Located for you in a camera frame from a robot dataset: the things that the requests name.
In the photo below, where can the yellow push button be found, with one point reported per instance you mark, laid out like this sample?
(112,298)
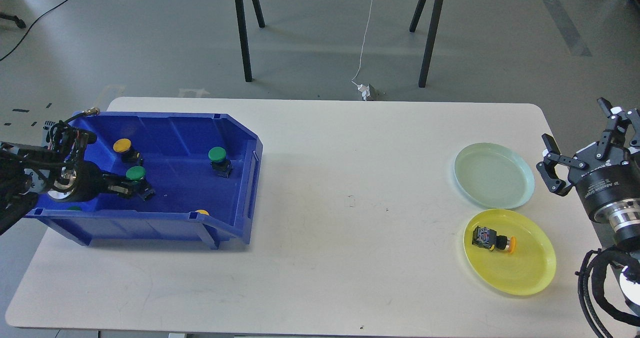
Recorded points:
(489,239)
(127,153)

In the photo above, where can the black tripod legs right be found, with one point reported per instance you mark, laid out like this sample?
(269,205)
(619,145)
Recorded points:
(435,18)

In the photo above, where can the yellow plate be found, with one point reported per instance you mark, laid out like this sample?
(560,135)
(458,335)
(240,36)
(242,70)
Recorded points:
(527,271)

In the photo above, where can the pale green plate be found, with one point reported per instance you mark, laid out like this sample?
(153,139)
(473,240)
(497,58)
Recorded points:
(493,176)

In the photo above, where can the blue plastic bin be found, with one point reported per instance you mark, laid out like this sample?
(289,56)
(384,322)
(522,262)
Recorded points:
(175,150)

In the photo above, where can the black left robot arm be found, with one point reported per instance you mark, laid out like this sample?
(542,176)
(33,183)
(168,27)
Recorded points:
(60,171)

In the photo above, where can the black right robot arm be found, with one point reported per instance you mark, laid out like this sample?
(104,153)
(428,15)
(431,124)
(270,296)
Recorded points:
(623,255)

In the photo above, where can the white power adapter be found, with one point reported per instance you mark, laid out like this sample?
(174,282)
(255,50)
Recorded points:
(368,92)

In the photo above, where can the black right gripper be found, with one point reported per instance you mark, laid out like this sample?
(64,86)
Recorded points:
(606,176)

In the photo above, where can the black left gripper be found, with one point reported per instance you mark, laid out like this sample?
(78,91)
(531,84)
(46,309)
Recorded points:
(85,181)

